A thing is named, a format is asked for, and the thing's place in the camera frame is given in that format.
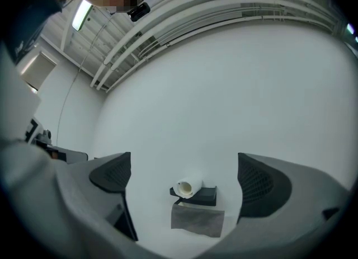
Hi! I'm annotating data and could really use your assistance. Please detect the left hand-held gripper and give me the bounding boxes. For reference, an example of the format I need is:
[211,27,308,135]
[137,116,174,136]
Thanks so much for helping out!
[24,117,89,165]

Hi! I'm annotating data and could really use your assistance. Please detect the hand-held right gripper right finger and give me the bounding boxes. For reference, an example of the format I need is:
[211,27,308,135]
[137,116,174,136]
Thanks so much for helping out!
[236,153,350,225]

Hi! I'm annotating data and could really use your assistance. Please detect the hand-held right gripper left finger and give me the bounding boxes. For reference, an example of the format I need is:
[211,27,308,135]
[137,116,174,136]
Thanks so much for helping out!
[55,152,139,242]

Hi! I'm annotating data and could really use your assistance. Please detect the white toilet paper roll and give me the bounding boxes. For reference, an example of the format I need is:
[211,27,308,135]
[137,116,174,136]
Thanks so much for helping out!
[172,172,204,199]

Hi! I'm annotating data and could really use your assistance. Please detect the white ceiling pipe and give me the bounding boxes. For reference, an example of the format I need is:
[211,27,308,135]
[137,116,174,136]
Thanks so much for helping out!
[96,0,341,91]
[89,0,336,88]

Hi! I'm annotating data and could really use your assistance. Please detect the white window blind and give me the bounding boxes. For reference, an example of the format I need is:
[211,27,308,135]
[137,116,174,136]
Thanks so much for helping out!
[20,50,59,92]

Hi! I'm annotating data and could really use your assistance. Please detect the ceiling light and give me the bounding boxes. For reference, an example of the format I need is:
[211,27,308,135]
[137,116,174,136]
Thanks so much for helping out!
[72,0,93,32]
[346,22,358,43]

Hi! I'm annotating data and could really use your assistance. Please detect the person's dark shirt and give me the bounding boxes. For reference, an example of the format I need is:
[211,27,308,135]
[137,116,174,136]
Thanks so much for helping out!
[5,0,64,64]

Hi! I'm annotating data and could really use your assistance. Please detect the thin hanging cable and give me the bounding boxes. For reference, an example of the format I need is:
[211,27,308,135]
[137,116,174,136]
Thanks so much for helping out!
[55,14,112,147]

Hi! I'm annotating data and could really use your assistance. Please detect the black wall paper holder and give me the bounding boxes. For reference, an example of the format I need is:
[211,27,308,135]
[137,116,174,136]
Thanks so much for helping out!
[169,186,226,238]

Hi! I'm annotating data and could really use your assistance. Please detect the black head-mounted camera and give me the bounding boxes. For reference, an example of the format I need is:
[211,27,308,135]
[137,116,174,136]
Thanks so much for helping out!
[127,2,151,22]

